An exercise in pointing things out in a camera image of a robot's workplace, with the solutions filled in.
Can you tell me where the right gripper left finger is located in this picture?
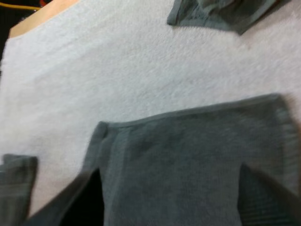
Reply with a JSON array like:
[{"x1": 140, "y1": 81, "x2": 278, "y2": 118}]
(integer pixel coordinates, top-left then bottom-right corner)
[{"x1": 23, "y1": 168, "x2": 105, "y2": 226}]

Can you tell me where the crumpled grey-green towel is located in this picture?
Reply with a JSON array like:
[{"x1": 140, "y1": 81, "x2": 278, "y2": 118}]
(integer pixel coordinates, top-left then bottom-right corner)
[{"x1": 166, "y1": 0, "x2": 290, "y2": 36}]

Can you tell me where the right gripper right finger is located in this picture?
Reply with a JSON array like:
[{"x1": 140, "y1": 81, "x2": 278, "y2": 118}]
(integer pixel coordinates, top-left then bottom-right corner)
[{"x1": 238, "y1": 164, "x2": 301, "y2": 226}]

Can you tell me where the folded grey-green towel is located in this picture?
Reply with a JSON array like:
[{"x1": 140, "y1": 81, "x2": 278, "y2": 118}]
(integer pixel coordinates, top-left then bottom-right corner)
[{"x1": 82, "y1": 93, "x2": 300, "y2": 226}]

